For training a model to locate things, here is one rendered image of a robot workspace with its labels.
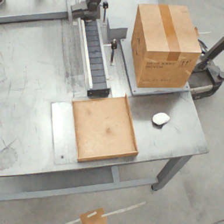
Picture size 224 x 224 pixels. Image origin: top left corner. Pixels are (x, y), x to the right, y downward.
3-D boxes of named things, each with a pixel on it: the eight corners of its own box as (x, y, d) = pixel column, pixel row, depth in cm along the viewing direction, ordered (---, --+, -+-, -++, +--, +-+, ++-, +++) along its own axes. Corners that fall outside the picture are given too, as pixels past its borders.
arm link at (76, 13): (97, 3, 121) (93, -11, 123) (72, 8, 119) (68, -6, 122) (97, 20, 132) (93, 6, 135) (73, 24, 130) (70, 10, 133)
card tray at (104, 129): (71, 101, 133) (70, 96, 129) (125, 96, 137) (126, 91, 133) (77, 161, 119) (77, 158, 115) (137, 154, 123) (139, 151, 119)
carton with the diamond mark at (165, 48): (130, 42, 152) (137, 3, 128) (172, 42, 155) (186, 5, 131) (136, 88, 137) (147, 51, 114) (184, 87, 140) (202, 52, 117)
